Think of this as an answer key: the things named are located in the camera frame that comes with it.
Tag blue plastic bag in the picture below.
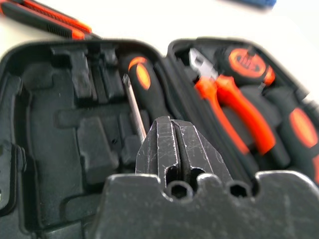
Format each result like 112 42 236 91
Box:
221 0 278 9

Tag screwdriver with silver Phillips shaft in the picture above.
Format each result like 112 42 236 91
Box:
122 73 148 144

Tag orange handled pliers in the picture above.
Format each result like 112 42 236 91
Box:
188 47 277 156

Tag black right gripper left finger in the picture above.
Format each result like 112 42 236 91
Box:
135 116 179 180

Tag black orange tape measure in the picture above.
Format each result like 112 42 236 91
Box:
216 45 276 87

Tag black orange tool handle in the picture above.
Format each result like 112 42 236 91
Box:
278 95 319 185

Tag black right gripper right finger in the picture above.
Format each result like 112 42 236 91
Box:
171 119 233 182

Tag black plastic tool case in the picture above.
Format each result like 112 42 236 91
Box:
0 36 319 239

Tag black orange handled screwdriver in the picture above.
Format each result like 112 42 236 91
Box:
121 56 164 121

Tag orange black utility knife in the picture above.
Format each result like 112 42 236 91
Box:
0 0 103 41

